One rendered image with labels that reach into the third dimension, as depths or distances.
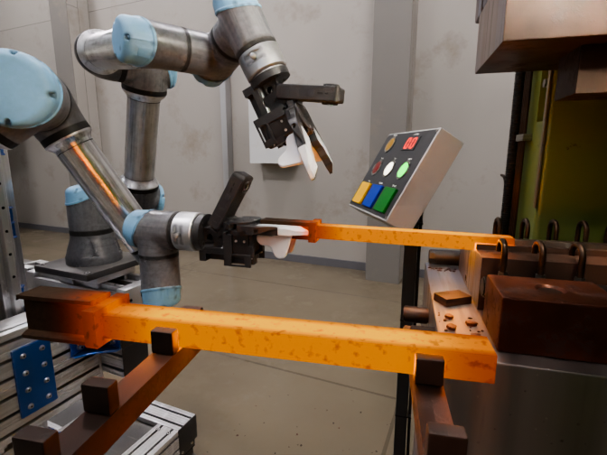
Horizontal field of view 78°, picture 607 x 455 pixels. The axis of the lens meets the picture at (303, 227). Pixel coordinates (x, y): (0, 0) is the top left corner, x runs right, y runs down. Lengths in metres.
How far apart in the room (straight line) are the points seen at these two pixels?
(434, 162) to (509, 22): 0.53
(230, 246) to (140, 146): 0.59
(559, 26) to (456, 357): 0.43
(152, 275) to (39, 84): 0.36
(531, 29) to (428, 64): 3.06
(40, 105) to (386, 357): 0.62
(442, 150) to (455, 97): 2.52
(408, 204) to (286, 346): 0.76
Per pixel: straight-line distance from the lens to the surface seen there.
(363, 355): 0.31
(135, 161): 1.21
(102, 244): 1.24
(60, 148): 0.89
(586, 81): 0.64
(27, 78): 0.74
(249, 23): 0.71
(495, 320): 0.50
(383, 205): 1.05
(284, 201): 3.99
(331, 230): 0.64
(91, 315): 0.38
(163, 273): 0.78
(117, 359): 1.25
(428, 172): 1.04
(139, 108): 1.16
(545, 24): 0.59
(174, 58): 0.74
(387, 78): 3.37
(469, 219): 3.57
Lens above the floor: 1.13
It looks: 11 degrees down
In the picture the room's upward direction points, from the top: straight up
